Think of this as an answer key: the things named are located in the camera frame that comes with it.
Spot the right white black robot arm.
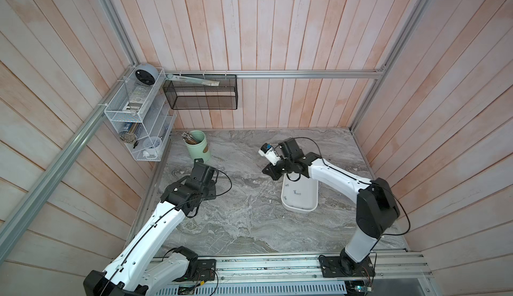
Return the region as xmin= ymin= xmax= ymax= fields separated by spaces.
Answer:
xmin=259 ymin=138 xmax=401 ymax=274

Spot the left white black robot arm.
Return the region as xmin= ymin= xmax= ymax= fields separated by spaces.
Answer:
xmin=84 ymin=159 xmax=220 ymax=295

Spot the white rectangular storage tray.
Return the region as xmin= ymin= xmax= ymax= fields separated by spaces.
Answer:
xmin=281 ymin=173 xmax=319 ymax=213

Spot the green cup with utensils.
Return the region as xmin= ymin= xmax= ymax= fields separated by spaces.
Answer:
xmin=182 ymin=130 xmax=211 ymax=162

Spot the white mug on shelf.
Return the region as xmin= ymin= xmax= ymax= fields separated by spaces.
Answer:
xmin=142 ymin=137 xmax=162 ymax=159

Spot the round grey alarm clock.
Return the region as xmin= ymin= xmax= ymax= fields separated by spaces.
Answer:
xmin=135 ymin=64 xmax=159 ymax=86

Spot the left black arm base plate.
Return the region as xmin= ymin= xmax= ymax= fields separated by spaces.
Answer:
xmin=175 ymin=259 xmax=216 ymax=282

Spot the horizontal aluminium wall rail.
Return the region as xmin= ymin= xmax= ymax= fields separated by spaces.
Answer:
xmin=165 ymin=70 xmax=383 ymax=79

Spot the white wire shelf rack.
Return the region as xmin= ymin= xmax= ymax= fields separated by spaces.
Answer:
xmin=104 ymin=66 xmax=176 ymax=162

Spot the black wire mesh basket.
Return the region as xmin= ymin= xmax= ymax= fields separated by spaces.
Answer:
xmin=163 ymin=74 xmax=239 ymax=110

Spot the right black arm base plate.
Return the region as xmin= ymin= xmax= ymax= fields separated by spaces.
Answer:
xmin=318 ymin=255 xmax=375 ymax=278

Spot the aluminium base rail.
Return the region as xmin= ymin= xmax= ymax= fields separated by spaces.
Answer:
xmin=155 ymin=250 xmax=441 ymax=295

